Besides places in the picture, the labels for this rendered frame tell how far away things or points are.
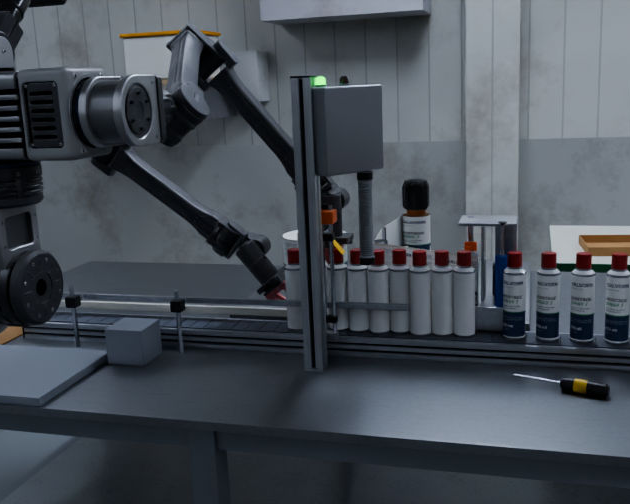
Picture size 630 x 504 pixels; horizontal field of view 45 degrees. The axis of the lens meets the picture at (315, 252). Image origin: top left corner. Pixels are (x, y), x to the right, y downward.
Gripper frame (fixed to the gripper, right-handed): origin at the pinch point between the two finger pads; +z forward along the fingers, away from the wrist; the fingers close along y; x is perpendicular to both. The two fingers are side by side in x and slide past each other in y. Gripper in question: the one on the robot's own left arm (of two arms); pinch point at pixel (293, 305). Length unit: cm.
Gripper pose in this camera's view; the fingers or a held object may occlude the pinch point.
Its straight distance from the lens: 196.6
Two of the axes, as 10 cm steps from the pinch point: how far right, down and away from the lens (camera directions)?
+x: -7.4, 6.0, 3.2
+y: 2.0, -2.5, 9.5
